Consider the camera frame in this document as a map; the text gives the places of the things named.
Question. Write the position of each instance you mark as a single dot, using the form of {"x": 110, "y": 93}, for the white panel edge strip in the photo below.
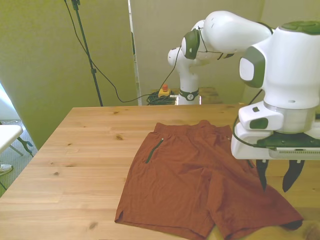
{"x": 137, "y": 75}

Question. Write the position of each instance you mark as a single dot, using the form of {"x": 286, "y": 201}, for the white folding chair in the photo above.
{"x": 8, "y": 136}

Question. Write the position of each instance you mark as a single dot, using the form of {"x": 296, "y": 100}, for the white shoe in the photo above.
{"x": 5, "y": 169}

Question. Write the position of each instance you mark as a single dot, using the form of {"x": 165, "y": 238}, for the yellow emergency stop button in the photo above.
{"x": 164, "y": 93}

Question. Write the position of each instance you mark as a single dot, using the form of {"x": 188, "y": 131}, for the black tripod pole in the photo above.
{"x": 86, "y": 47}

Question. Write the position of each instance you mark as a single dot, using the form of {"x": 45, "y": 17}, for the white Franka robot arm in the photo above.
{"x": 287, "y": 62}

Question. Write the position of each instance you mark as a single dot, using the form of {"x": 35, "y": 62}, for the rust orange shorts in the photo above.
{"x": 180, "y": 180}

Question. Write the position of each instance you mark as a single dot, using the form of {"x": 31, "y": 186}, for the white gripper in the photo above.
{"x": 245, "y": 150}

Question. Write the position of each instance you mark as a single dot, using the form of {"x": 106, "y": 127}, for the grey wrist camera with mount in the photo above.
{"x": 295, "y": 153}

